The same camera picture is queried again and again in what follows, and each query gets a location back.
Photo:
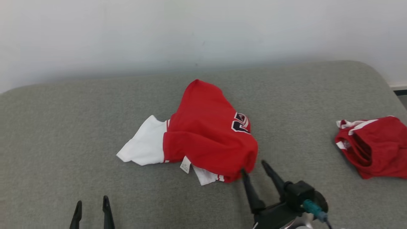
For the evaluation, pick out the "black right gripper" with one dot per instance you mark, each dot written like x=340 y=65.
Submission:
x=273 y=218

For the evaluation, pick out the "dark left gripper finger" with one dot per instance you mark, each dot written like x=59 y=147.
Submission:
x=77 y=218
x=107 y=216

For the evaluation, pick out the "red white basketball jersey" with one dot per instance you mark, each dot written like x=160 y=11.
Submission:
x=206 y=136

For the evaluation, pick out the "red shorts white trim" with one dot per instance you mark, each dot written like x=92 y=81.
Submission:
x=381 y=149

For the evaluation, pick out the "grey fabric sofa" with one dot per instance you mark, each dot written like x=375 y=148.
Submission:
x=95 y=127

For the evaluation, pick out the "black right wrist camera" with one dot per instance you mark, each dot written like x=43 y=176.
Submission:
x=299 y=192

